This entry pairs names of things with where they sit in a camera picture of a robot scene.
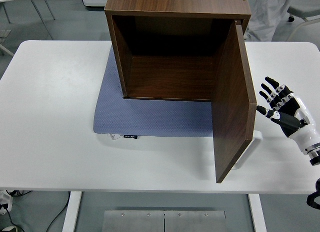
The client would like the person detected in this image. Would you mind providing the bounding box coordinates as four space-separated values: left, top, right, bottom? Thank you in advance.
246 0 296 42

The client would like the white table leg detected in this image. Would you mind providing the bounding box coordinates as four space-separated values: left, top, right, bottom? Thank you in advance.
247 193 268 232
61 191 83 232

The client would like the white power strip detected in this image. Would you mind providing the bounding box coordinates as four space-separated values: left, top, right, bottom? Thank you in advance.
0 189 13 215

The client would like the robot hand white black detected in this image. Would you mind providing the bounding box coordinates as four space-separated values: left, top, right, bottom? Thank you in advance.
256 76 320 154

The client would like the grey office chair with castors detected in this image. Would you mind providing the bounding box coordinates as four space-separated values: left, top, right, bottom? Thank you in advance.
286 0 320 42

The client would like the brown wooden cabinet door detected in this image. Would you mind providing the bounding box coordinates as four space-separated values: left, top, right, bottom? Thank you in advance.
211 19 258 184

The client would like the blue-grey dotted mat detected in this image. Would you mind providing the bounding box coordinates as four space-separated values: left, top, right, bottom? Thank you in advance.
93 45 215 138

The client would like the black floor cable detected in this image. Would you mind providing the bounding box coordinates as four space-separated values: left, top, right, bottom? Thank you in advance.
46 191 72 232

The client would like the grey metal plate with screws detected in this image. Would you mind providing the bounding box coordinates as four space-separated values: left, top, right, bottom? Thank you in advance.
102 210 226 232

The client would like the brown wooden cabinet body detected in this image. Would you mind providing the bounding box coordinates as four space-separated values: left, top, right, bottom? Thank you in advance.
104 0 252 102

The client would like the white door handle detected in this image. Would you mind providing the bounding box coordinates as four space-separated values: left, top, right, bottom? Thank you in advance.
231 130 264 170

